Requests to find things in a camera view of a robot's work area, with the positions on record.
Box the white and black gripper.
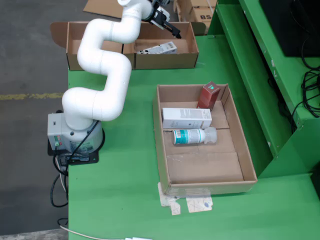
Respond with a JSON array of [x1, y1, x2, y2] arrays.
[[147, 8, 182, 40]]

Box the cow print hand cream box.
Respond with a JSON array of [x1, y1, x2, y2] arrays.
[[136, 41, 178, 55]]

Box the gray robot base control box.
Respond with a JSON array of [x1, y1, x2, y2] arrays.
[[47, 113, 76, 151]]

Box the BS printed cardboard box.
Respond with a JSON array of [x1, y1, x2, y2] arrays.
[[187, 6, 215, 23]]

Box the plain brown cardboard box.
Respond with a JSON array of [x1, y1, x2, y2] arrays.
[[173, 0, 218, 16]]

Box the two-compartment cardboard box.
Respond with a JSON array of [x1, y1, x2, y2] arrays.
[[49, 21, 206, 72]]

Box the dark red carton box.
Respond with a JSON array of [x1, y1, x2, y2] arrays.
[[196, 81, 221, 112]]

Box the long white carton box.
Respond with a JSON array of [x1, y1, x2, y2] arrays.
[[161, 107, 213, 130]]

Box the shallow cardboard tray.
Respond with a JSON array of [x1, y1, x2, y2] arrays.
[[152, 83, 258, 197]]

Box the green metal shelf unit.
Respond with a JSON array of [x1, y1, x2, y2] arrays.
[[207, 0, 320, 180]]

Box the white bottle teal label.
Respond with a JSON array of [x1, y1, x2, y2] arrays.
[[172, 126, 218, 146]]

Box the black monitor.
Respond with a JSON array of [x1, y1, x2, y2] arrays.
[[258, 0, 320, 58]]

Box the paper scrap with blue mark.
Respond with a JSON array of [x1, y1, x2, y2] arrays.
[[185, 196, 215, 214]]

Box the taped white paper scrap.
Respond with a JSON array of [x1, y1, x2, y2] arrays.
[[157, 181, 182, 216]]

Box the black cable bundle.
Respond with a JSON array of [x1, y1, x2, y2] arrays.
[[267, 37, 320, 131]]

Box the long black camera cable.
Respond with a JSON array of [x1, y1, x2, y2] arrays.
[[68, 43, 125, 161]]

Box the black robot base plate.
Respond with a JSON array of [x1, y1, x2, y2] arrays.
[[47, 143, 100, 166]]

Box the black base power cables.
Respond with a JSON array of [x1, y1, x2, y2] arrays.
[[50, 154, 70, 227]]

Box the white cable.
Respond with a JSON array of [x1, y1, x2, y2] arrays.
[[59, 225, 153, 240]]

